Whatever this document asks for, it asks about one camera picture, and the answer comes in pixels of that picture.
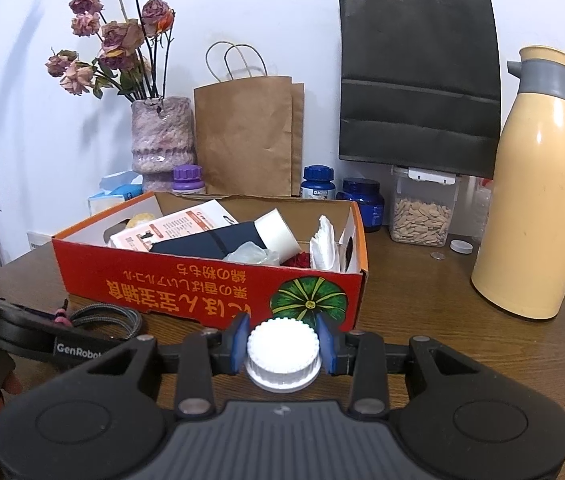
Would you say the navy zip case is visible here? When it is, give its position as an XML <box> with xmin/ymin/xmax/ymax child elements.
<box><xmin>150</xmin><ymin>221</ymin><xmax>268</xmax><ymax>261</ymax></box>

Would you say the purple lid bottle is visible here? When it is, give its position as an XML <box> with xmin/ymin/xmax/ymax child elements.
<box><xmin>172</xmin><ymin>164</ymin><xmax>207</xmax><ymax>195</ymax></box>

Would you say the yellow thermos jug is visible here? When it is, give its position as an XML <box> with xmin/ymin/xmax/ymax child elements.
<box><xmin>471</xmin><ymin>46</ymin><xmax>565</xmax><ymax>320</ymax></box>

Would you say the black paper bag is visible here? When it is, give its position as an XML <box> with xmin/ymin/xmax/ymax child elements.
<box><xmin>338</xmin><ymin>0</ymin><xmax>502</xmax><ymax>179</ymax></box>

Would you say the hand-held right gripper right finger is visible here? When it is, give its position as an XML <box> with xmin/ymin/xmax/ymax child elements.
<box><xmin>316</xmin><ymin>312</ymin><xmax>482</xmax><ymax>419</ymax></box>

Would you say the dark blue jar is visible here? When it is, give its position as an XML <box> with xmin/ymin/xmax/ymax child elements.
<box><xmin>337</xmin><ymin>177</ymin><xmax>385</xmax><ymax>233</ymax></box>

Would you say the brown paper bag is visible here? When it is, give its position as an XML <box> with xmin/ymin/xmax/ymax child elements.
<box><xmin>193</xmin><ymin>41</ymin><xmax>305</xmax><ymax>197</ymax></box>

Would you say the mottled pink vase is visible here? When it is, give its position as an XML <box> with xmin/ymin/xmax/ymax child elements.
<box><xmin>130</xmin><ymin>96</ymin><xmax>197</xmax><ymax>194</ymax></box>

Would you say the white cloth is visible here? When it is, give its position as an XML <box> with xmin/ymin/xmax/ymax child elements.
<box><xmin>309</xmin><ymin>215</ymin><xmax>338</xmax><ymax>271</ymax></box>

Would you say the black braided cable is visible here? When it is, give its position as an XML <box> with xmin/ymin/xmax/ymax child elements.
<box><xmin>55</xmin><ymin>305</ymin><xmax>143</xmax><ymax>347</ymax></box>

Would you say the orange cardboard box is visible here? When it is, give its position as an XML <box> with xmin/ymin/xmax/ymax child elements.
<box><xmin>52</xmin><ymin>191</ymin><xmax>368</xmax><ymax>335</ymax></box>

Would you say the clear plastic wrapper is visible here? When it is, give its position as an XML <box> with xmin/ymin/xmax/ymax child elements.
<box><xmin>222</xmin><ymin>241</ymin><xmax>282</xmax><ymax>267</ymax></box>

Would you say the clear seed container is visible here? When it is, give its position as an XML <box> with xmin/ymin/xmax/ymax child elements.
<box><xmin>389</xmin><ymin>165</ymin><xmax>463</xmax><ymax>248</ymax></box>

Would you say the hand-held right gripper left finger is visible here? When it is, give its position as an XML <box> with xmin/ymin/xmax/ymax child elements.
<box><xmin>85</xmin><ymin>312</ymin><xmax>251</xmax><ymax>419</ymax></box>

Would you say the dried rose bouquet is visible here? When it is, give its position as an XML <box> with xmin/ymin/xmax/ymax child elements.
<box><xmin>45</xmin><ymin>0</ymin><xmax>176</xmax><ymax>102</ymax></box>

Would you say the white ribbed bottle cap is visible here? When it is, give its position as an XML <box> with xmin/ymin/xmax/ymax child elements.
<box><xmin>245</xmin><ymin>318</ymin><xmax>322</xmax><ymax>394</ymax></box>

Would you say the blue bottle white label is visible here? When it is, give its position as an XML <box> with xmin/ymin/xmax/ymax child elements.
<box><xmin>301</xmin><ymin>165</ymin><xmax>336</xmax><ymax>201</ymax></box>

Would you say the blue white tissue pack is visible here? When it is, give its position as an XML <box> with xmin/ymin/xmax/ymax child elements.
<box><xmin>87</xmin><ymin>171</ymin><xmax>144</xmax><ymax>218</ymax></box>

